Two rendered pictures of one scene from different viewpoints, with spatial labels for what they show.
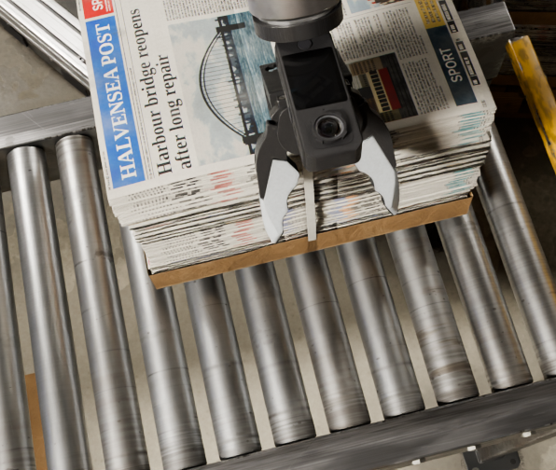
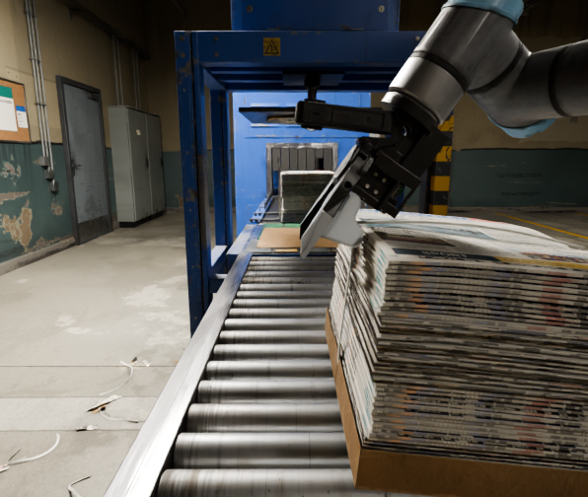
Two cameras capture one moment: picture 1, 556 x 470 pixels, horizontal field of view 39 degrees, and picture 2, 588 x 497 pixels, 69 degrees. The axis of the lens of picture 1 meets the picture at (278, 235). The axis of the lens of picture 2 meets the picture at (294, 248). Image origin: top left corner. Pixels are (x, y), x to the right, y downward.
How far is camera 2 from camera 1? 0.87 m
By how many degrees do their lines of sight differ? 81
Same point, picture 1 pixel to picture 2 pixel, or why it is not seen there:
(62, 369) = (293, 323)
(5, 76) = not seen: outside the picture
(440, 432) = (144, 453)
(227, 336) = (288, 369)
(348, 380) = (225, 412)
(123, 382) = (276, 337)
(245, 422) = (226, 369)
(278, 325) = (286, 388)
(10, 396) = (285, 313)
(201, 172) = not seen: hidden behind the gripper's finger
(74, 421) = (262, 325)
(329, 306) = (291, 413)
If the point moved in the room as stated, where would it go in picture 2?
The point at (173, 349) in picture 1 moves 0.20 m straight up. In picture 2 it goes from (289, 352) to (288, 243)
